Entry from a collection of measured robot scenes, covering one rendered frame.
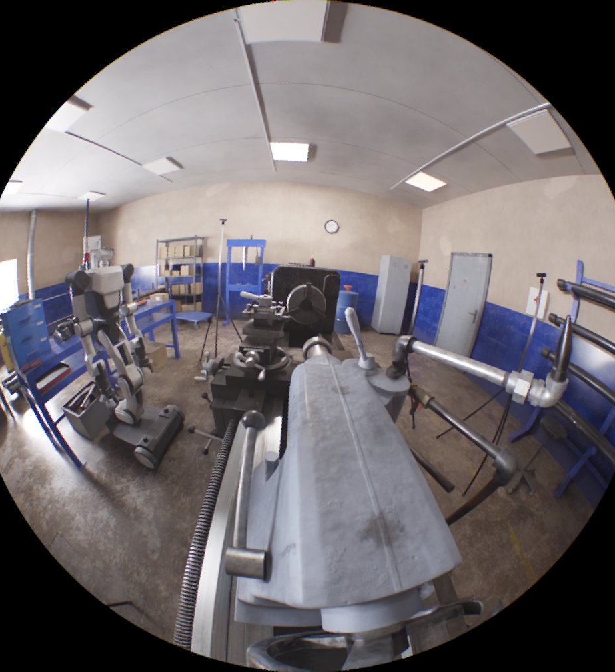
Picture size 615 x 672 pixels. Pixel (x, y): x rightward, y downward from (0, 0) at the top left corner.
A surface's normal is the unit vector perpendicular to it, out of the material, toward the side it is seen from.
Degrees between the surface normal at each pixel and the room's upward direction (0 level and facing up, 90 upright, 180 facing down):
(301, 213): 90
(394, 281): 90
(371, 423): 0
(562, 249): 90
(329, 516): 0
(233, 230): 90
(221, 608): 45
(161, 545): 0
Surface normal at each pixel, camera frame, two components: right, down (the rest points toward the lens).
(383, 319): 0.05, 0.34
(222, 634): 0.77, -0.62
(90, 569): 0.09, -0.94
